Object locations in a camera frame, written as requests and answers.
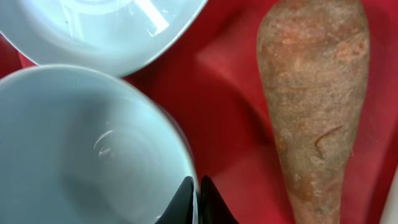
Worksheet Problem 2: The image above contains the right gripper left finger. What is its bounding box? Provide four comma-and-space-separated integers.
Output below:
155, 176, 194, 224

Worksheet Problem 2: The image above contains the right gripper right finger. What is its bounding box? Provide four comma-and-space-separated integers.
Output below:
200, 175, 239, 224

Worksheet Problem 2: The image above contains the light blue bowl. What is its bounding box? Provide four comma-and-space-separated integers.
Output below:
1, 65, 199, 223

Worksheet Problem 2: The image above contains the red serving tray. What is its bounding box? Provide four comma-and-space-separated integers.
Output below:
0, 0, 398, 224

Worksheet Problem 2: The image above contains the white plastic spoon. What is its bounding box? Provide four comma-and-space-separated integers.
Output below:
379, 170, 398, 224

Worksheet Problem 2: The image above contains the light blue plate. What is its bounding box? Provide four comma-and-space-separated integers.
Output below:
1, 0, 207, 77

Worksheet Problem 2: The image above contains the brown carrot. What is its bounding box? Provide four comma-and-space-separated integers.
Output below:
257, 0, 370, 223

